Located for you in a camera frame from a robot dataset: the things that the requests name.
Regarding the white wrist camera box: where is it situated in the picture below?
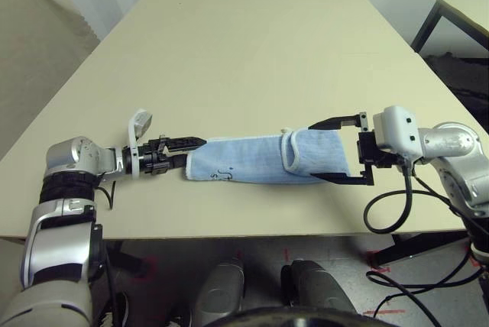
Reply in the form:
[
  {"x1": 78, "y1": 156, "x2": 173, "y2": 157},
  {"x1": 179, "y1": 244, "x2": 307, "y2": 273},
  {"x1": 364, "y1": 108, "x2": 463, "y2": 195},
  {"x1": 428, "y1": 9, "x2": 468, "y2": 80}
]
[
  {"x1": 372, "y1": 104, "x2": 421, "y2": 153},
  {"x1": 126, "y1": 106, "x2": 154, "y2": 180}
]

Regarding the beige side table black frame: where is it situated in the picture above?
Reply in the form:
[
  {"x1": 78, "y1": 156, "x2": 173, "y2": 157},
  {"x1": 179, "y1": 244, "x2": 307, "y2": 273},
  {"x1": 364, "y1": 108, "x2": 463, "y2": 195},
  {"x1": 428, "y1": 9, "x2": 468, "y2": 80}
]
[{"x1": 410, "y1": 0, "x2": 489, "y2": 55}]

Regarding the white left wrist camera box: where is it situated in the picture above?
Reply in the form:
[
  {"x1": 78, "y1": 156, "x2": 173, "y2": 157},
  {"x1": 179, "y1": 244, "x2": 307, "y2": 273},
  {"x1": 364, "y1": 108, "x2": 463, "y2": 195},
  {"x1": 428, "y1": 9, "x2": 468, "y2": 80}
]
[{"x1": 126, "y1": 106, "x2": 154, "y2": 180}]

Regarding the black left wrist camera cable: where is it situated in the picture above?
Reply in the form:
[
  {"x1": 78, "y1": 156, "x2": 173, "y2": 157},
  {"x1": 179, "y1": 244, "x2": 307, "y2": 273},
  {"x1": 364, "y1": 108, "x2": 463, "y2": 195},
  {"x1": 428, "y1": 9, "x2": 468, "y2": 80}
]
[{"x1": 94, "y1": 180, "x2": 120, "y2": 327}]

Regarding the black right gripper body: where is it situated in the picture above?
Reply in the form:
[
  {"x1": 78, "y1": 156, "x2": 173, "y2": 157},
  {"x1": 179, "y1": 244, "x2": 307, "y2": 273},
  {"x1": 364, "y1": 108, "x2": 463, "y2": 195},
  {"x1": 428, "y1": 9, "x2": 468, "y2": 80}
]
[{"x1": 356, "y1": 112, "x2": 403, "y2": 188}]

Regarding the beige curtain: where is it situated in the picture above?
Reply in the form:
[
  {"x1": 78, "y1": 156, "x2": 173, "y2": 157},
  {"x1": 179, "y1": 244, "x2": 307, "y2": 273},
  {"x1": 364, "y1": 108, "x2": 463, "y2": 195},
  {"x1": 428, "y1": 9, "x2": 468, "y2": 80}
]
[{"x1": 0, "y1": 0, "x2": 102, "y2": 162}]

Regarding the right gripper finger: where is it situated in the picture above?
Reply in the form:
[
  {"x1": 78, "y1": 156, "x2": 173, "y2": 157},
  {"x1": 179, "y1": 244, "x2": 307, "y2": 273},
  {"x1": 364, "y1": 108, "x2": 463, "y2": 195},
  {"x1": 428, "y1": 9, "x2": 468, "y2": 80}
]
[
  {"x1": 309, "y1": 170, "x2": 369, "y2": 187},
  {"x1": 308, "y1": 114, "x2": 361, "y2": 132}
]

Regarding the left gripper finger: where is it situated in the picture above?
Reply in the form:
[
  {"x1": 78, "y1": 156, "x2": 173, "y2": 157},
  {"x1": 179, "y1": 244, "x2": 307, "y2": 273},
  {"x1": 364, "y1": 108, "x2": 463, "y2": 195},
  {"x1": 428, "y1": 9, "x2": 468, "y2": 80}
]
[
  {"x1": 164, "y1": 134, "x2": 208, "y2": 151},
  {"x1": 170, "y1": 151, "x2": 193, "y2": 168}
]

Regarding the light blue terry towel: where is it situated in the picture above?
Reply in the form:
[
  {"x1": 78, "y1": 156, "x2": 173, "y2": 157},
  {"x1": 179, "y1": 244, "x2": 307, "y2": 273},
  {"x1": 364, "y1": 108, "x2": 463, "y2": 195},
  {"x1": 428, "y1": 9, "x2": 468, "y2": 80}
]
[{"x1": 185, "y1": 128, "x2": 351, "y2": 186}]

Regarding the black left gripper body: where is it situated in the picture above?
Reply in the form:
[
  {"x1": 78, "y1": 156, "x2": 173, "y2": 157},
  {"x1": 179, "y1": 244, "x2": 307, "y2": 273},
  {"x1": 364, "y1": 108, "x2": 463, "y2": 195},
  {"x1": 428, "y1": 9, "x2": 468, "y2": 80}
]
[{"x1": 137, "y1": 135, "x2": 172, "y2": 176}]

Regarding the red floor tape strip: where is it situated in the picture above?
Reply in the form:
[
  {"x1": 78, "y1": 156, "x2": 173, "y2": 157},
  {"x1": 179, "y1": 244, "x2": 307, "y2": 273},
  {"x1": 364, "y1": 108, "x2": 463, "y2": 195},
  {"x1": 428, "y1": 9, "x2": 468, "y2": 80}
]
[{"x1": 361, "y1": 306, "x2": 406, "y2": 317}]

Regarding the long black trailing cable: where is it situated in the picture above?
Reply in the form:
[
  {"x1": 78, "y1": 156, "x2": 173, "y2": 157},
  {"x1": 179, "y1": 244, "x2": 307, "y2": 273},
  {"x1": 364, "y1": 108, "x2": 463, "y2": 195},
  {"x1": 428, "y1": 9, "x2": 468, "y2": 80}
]
[{"x1": 365, "y1": 264, "x2": 485, "y2": 327}]

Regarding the grey left robot foot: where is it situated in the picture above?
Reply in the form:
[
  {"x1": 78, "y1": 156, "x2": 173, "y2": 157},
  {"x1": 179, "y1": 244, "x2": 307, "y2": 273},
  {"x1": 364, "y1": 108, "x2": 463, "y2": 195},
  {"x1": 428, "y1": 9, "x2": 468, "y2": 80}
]
[{"x1": 189, "y1": 261, "x2": 246, "y2": 325}]

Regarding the dark robot torso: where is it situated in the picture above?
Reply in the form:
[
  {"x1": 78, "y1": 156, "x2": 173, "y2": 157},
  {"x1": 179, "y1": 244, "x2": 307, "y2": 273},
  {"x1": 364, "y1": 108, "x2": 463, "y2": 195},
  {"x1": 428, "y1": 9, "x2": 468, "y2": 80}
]
[{"x1": 228, "y1": 306, "x2": 368, "y2": 327}]

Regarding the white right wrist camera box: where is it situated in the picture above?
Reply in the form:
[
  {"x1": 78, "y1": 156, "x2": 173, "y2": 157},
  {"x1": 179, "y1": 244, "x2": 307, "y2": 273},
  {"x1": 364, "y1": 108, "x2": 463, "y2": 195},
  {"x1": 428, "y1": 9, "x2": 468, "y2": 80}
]
[{"x1": 372, "y1": 104, "x2": 421, "y2": 153}]

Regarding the black table base bar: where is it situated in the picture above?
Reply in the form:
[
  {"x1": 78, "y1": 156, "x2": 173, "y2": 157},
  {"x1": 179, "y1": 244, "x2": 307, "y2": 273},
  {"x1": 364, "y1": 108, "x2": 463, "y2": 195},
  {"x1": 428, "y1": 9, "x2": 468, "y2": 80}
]
[
  {"x1": 106, "y1": 240, "x2": 151, "y2": 279},
  {"x1": 371, "y1": 231, "x2": 474, "y2": 267}
]

